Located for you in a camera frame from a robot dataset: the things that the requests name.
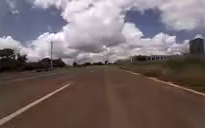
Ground white dashed lane line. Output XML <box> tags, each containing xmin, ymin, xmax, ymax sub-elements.
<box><xmin>0</xmin><ymin>68</ymin><xmax>95</xmax><ymax>128</ymax></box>

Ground reddish brown asphalt road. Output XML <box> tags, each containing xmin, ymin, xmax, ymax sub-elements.
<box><xmin>0</xmin><ymin>64</ymin><xmax>205</xmax><ymax>128</ymax></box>

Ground distant tree line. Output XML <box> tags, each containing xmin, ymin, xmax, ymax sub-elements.
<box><xmin>72</xmin><ymin>60</ymin><xmax>111</xmax><ymax>67</ymax></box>

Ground white solid edge line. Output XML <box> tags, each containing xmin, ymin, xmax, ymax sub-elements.
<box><xmin>119</xmin><ymin>68</ymin><xmax>205</xmax><ymax>100</ymax></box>

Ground dark tower building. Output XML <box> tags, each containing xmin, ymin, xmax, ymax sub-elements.
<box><xmin>189</xmin><ymin>37</ymin><xmax>205</xmax><ymax>56</ymax></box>

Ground row of dark trees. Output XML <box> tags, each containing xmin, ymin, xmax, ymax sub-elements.
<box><xmin>0</xmin><ymin>48</ymin><xmax>68</xmax><ymax>75</ymax></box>

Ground dry grass verge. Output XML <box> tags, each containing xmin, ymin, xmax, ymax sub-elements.
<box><xmin>118</xmin><ymin>57</ymin><xmax>205</xmax><ymax>95</ymax></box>

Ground long low pale building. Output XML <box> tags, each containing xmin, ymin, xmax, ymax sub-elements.
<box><xmin>131</xmin><ymin>54</ymin><xmax>184</xmax><ymax>63</ymax></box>

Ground dirt and grass roadside strip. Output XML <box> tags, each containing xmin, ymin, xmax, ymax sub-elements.
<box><xmin>0</xmin><ymin>67</ymin><xmax>69</xmax><ymax>83</ymax></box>

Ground grey utility pole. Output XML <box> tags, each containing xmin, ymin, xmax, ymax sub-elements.
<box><xmin>49</xmin><ymin>40</ymin><xmax>55</xmax><ymax>71</ymax></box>

